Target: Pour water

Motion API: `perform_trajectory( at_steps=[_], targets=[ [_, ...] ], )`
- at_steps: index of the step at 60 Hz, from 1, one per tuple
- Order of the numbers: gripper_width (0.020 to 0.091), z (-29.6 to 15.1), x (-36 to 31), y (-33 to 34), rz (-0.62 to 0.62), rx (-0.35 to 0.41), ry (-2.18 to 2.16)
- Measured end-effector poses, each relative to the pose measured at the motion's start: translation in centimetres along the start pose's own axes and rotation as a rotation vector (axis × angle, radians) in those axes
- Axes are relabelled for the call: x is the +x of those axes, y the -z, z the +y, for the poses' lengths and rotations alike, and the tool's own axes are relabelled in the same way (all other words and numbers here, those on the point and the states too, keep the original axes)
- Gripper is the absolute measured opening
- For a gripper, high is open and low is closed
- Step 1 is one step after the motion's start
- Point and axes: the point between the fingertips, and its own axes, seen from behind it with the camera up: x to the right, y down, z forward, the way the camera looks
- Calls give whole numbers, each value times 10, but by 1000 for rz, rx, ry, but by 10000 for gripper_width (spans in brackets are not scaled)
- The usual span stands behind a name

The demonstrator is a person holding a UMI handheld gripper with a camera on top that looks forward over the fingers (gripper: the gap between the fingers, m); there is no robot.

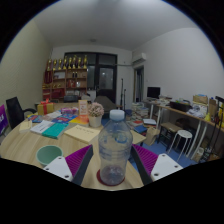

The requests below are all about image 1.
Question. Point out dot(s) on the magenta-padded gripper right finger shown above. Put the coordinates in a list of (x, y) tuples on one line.
[(165, 166)]

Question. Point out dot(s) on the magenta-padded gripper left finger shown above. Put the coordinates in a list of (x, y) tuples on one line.
[(58, 168)]

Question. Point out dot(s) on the clear plastic water bottle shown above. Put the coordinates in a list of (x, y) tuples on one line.
[(115, 146)]

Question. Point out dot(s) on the pale green cup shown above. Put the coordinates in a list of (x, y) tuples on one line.
[(48, 154)]

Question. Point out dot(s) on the white round stool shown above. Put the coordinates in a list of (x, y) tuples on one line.
[(181, 134)]

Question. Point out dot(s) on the teal book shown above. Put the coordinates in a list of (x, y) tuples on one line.
[(55, 130)]

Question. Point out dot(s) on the wooden-topped black stool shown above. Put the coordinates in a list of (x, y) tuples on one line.
[(170, 126)]

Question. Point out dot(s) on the beige notebook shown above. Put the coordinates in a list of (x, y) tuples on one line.
[(81, 134)]

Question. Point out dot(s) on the flat round red coaster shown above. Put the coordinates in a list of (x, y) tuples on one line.
[(99, 178)]

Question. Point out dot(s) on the white book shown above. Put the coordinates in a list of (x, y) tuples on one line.
[(41, 127)]

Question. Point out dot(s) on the blue book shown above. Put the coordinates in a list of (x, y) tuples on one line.
[(64, 118)]

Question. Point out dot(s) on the orange and yellow book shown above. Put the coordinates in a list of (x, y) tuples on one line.
[(80, 120)]

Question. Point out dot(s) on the pale yellow small book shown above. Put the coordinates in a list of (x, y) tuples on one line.
[(25, 126)]

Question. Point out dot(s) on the pink box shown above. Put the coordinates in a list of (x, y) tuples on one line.
[(69, 110)]

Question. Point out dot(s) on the long white-legged desk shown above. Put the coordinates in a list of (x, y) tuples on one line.
[(196, 116)]

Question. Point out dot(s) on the pile of books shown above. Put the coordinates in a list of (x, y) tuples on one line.
[(140, 111)]

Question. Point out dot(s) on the yellow gift box red ribbon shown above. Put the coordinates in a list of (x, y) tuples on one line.
[(45, 108)]

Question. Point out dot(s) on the pink flowers in white pot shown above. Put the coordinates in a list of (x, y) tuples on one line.
[(96, 115)]

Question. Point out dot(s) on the orange standing card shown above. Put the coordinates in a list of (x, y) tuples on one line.
[(83, 107)]

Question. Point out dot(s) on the black office chair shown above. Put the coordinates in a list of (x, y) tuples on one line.
[(14, 111)]

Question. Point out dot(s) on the purple sign on stand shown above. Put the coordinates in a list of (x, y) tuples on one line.
[(3, 118)]

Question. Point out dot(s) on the black computer monitor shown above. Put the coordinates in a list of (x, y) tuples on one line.
[(153, 92)]

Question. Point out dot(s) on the cardboard box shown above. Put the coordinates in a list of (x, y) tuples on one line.
[(200, 99)]

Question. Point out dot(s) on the grey office chair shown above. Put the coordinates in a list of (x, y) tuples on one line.
[(106, 103)]

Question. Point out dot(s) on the wooden shelf unit with trophies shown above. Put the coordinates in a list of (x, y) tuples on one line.
[(66, 81)]

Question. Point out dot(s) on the black-framed glass door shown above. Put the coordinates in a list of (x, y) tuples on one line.
[(106, 76)]

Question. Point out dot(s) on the white wall air conditioner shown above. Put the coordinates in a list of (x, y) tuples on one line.
[(139, 58)]

